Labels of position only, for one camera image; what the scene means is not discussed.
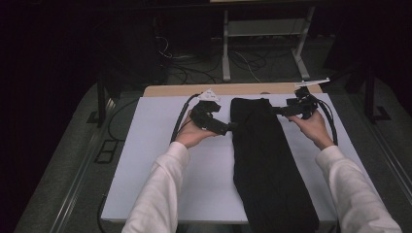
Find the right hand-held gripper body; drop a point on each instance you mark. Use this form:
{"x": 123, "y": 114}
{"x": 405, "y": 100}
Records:
{"x": 302, "y": 105}

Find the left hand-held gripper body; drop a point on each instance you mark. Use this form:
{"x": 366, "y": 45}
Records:
{"x": 205, "y": 116}

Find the black pants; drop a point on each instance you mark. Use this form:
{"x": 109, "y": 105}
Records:
{"x": 265, "y": 161}

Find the person's left hand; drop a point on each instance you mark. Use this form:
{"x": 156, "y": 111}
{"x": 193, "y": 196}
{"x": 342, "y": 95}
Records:
{"x": 191, "y": 134}

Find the person's right hand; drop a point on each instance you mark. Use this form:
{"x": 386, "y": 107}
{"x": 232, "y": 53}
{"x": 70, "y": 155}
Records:
{"x": 315, "y": 129}

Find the white board mat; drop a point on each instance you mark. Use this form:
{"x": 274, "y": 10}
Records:
{"x": 210, "y": 187}

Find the black metal stand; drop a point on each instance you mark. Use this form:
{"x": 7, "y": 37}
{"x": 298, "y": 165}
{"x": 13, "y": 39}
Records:
{"x": 370, "y": 97}
{"x": 102, "y": 97}

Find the white metal stand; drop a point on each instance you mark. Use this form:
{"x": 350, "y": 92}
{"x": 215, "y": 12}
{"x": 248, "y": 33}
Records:
{"x": 259, "y": 27}

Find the black floor socket frame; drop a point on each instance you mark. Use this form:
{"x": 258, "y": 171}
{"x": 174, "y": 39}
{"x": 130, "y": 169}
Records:
{"x": 107, "y": 151}

